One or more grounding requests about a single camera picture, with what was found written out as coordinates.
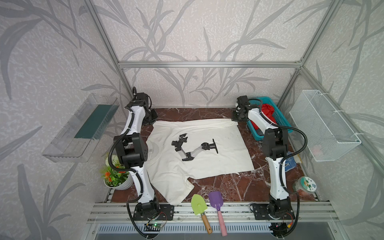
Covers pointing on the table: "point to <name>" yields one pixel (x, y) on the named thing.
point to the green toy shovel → (199, 206)
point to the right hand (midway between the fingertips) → (235, 113)
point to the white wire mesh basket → (325, 134)
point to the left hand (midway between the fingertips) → (156, 114)
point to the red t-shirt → (266, 110)
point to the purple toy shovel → (216, 199)
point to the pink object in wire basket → (317, 151)
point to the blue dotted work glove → (290, 162)
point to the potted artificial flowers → (118, 180)
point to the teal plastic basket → (256, 102)
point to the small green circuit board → (152, 227)
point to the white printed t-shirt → (170, 174)
